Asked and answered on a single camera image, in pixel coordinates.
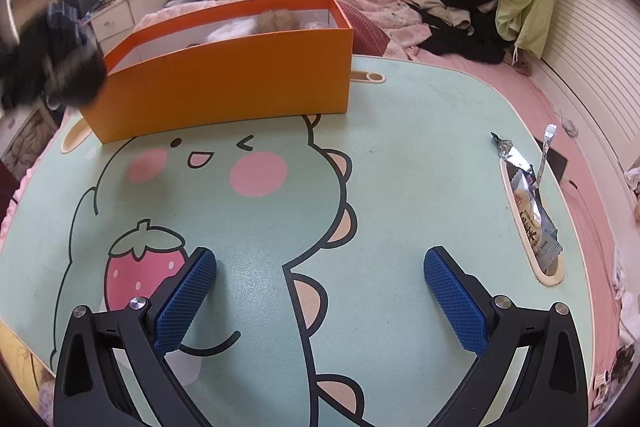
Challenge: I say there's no red patterned pillow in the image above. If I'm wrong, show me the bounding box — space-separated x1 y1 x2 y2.
337 2 388 56

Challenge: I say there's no cartoon dinosaur print desktop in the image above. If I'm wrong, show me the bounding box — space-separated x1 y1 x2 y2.
0 55 596 427

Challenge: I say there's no orange cardboard box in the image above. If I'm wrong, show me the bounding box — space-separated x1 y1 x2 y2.
78 0 354 144

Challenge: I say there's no dark smartphone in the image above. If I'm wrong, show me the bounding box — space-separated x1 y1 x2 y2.
535 137 569 182

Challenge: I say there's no beige garment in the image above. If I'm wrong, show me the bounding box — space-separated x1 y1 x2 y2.
415 0 481 30

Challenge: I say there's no cream fluffy pom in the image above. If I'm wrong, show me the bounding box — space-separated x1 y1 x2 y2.
207 18 258 42

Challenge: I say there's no opened silver snack packet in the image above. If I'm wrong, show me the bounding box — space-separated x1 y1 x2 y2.
490 123 563 265

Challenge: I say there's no white slatted headboard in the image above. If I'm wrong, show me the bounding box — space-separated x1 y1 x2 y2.
542 0 640 178

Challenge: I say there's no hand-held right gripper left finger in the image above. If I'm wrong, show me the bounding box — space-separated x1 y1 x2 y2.
52 247 218 427

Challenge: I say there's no brown fluffy pom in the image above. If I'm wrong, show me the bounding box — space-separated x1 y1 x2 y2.
256 9 301 32

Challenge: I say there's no white charging cable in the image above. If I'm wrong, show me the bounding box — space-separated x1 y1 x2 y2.
559 109 582 138

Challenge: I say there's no white desk with drawers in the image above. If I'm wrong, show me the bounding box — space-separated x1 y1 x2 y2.
90 0 173 40

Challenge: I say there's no white crumpled cloth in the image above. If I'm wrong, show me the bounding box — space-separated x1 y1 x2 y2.
612 249 632 303

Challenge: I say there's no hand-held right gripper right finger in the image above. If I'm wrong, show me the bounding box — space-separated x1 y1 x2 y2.
423 246 588 427

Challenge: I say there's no yellow printed blanket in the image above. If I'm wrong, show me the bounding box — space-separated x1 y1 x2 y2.
0 319 58 427

